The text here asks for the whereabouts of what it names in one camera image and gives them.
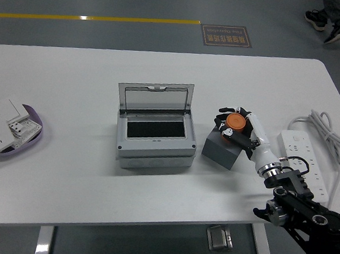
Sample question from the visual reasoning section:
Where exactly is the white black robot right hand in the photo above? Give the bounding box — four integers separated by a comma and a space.
210, 104, 281, 174

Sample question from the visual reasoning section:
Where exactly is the orange cylinder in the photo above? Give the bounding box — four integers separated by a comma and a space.
222, 112, 248, 144

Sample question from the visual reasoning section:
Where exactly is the grey junction box clear lid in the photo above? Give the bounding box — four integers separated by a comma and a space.
112, 77, 202, 174

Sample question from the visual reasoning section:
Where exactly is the grey cube with round hole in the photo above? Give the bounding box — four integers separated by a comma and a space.
200, 125, 249, 171

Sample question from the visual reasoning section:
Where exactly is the grey metal box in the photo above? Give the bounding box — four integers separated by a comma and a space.
205, 223, 235, 253

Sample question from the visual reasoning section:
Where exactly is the white table leg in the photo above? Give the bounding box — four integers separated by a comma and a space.
250, 223, 278, 254
33, 225, 54, 254

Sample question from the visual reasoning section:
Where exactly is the brown floor sign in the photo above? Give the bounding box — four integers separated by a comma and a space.
200, 23, 254, 50

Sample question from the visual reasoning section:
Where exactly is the person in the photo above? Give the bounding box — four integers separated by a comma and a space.
302, 0, 340, 46

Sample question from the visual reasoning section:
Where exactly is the yellow floor tape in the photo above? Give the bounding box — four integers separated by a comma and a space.
0, 4, 202, 35

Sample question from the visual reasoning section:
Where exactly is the purple tray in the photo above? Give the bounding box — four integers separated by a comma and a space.
0, 101, 48, 161

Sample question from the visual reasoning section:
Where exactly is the small white socket module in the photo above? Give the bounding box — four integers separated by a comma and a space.
6, 120, 26, 137

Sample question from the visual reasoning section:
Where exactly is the white power cord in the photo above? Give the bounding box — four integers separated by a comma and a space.
281, 107, 340, 206

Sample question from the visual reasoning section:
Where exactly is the white switch plate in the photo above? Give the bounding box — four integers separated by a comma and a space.
0, 97, 31, 126

